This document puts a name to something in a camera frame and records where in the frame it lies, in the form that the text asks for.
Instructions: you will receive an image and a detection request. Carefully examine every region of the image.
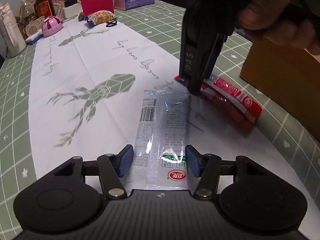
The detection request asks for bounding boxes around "white green wafer packet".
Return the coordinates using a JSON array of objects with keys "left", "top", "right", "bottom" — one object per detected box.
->
[{"left": 127, "top": 90, "right": 189, "bottom": 190}]

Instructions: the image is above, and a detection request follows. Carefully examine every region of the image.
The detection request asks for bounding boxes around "red snack packet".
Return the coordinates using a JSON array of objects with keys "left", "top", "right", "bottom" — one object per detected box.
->
[{"left": 174, "top": 74, "right": 263, "bottom": 133}]

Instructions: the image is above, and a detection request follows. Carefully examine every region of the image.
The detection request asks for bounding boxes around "person's hand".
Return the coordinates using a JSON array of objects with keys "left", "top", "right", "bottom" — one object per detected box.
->
[{"left": 237, "top": 0, "right": 320, "bottom": 55}]

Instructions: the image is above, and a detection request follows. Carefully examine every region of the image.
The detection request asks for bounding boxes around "white deer table runner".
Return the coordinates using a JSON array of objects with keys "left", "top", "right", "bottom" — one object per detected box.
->
[{"left": 28, "top": 17, "right": 308, "bottom": 238}]

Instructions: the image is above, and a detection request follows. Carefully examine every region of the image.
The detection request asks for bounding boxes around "green grid tablecloth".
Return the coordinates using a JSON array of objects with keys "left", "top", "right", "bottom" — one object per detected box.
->
[{"left": 1, "top": 1, "right": 319, "bottom": 239}]

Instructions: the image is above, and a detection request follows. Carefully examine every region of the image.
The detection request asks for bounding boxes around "orange storage box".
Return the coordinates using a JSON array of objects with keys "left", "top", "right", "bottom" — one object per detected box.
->
[{"left": 240, "top": 38, "right": 320, "bottom": 139}]

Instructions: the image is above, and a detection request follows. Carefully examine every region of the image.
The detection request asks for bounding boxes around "black hair clip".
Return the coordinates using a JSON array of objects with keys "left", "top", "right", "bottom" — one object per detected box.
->
[{"left": 106, "top": 20, "right": 118, "bottom": 28}]

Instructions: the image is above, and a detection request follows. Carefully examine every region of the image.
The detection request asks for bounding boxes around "small mixed snack packet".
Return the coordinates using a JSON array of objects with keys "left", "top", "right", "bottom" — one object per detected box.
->
[{"left": 85, "top": 10, "right": 117, "bottom": 26}]

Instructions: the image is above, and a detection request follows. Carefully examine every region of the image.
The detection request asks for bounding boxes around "white black small box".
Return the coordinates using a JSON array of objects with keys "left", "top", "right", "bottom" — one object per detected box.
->
[{"left": 63, "top": 0, "right": 82, "bottom": 19}]

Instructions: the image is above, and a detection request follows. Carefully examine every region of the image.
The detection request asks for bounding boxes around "pink round container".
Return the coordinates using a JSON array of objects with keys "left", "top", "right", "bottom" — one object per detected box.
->
[{"left": 42, "top": 16, "right": 63, "bottom": 37}]

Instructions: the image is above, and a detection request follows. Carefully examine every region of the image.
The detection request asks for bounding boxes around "white tumbler bottle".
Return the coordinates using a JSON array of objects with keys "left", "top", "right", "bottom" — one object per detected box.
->
[{"left": 1, "top": 2, "right": 27, "bottom": 57}]

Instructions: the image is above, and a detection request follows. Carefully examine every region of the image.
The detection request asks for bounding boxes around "beige small radio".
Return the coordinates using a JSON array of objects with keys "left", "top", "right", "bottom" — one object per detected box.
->
[{"left": 25, "top": 16, "right": 46, "bottom": 37}]

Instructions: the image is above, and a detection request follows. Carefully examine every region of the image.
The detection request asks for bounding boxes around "dark sauce bottle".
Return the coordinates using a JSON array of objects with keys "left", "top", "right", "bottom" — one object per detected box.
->
[{"left": 34, "top": 0, "right": 56, "bottom": 18}]

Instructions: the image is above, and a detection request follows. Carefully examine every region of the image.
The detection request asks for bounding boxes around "clear plastic bottle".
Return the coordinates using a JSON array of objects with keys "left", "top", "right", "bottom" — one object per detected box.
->
[{"left": 21, "top": 0, "right": 36, "bottom": 25}]

